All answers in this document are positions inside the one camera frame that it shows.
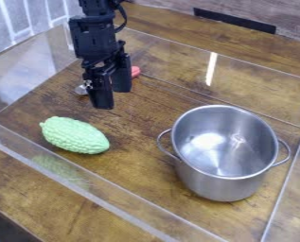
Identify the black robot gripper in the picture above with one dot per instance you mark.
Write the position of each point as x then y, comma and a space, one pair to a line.
102, 56

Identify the green bumpy bitter gourd toy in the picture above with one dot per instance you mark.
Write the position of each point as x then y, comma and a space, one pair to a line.
74, 135

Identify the silver metal pot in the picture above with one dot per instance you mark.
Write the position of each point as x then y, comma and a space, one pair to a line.
223, 149

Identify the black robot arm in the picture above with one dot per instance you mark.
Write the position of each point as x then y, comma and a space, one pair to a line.
96, 7

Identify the spoon with red handle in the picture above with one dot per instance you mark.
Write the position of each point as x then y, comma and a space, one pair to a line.
135, 73

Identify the black strip on wall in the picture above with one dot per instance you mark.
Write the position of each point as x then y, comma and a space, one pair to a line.
235, 21

